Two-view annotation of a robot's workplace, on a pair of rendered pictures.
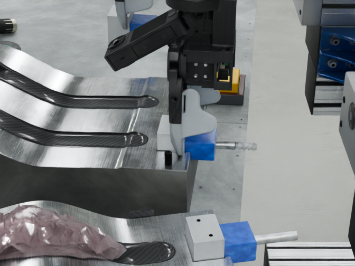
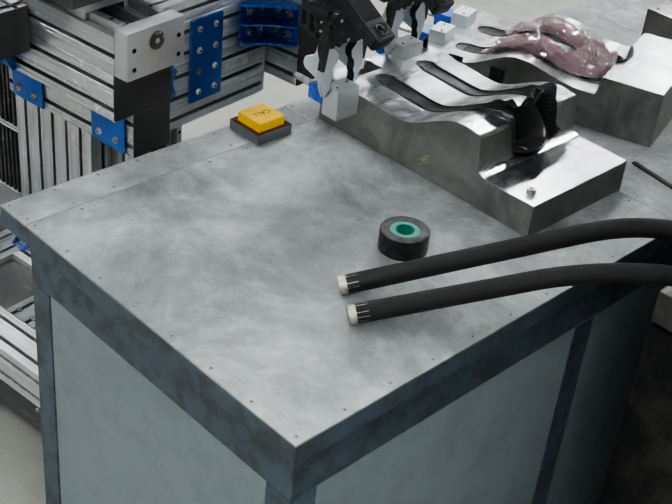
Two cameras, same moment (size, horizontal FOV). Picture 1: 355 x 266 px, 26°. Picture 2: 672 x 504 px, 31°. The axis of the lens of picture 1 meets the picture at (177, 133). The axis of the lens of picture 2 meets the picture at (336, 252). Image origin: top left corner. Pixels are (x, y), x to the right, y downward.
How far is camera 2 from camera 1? 2.96 m
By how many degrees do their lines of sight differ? 107
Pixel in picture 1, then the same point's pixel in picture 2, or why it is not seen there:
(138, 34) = not seen: outside the picture
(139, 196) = not seen: hidden behind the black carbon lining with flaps
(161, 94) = (367, 77)
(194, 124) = (410, 18)
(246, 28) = (112, 171)
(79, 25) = (259, 262)
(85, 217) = (492, 56)
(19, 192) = not seen: hidden behind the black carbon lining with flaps
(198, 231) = (447, 27)
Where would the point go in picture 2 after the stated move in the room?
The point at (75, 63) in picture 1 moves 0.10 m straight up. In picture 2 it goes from (331, 215) to (336, 162)
